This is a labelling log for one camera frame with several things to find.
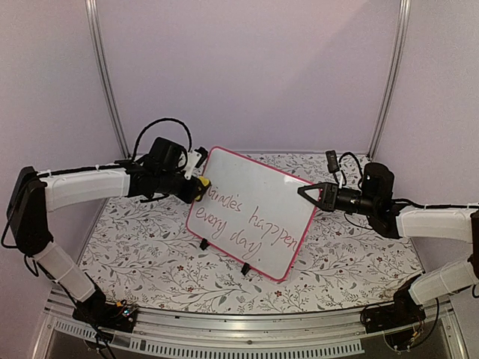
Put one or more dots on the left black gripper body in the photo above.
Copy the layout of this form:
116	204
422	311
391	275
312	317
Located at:
167	185

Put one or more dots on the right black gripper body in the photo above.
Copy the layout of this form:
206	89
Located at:
333	205

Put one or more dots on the yellow bone-shaped eraser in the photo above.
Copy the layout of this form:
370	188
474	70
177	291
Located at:
205	182

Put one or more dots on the pink-framed whiteboard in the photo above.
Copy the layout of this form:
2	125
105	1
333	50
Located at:
252	212

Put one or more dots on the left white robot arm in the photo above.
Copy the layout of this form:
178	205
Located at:
40	197

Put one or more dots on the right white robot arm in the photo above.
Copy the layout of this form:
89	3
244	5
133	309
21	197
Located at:
396	218

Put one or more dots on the black whiteboard stand foot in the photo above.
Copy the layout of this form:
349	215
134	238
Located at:
204	244

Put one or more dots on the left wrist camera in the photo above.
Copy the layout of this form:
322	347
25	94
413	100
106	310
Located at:
195	158

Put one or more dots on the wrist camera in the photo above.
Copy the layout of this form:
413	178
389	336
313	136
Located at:
195	158
332	164

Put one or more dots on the rear aluminium table rail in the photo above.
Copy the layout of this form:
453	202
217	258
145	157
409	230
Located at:
256	152

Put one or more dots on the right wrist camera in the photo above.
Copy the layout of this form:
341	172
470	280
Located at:
332	164

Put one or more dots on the front aluminium rail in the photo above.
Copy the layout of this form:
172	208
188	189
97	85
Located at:
173	334

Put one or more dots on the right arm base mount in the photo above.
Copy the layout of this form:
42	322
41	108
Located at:
402	312

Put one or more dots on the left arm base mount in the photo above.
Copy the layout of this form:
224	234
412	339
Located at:
119	316

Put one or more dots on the right aluminium frame post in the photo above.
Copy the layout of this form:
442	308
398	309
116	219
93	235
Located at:
393	73

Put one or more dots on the aluminium frame post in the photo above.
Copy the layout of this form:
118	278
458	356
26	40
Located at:
393	73
94	25

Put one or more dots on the left aluminium frame post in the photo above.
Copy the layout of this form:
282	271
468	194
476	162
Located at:
94	25

